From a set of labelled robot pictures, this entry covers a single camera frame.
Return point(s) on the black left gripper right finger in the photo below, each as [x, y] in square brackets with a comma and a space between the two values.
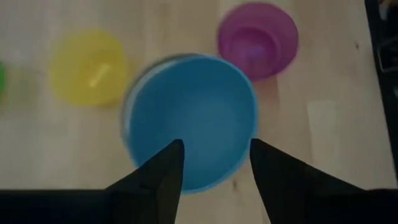
[298, 199]

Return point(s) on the purple translucent plastic bowl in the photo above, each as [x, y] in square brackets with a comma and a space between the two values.
[258, 40]

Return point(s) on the green translucent plastic bowl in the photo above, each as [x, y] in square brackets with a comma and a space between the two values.
[1, 77]

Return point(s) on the teal blue plastic bowl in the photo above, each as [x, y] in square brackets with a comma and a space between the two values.
[199, 109]

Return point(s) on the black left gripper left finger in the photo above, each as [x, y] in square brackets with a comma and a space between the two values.
[140, 202]

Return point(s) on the yellow translucent plastic bowl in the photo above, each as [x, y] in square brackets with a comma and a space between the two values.
[88, 67]

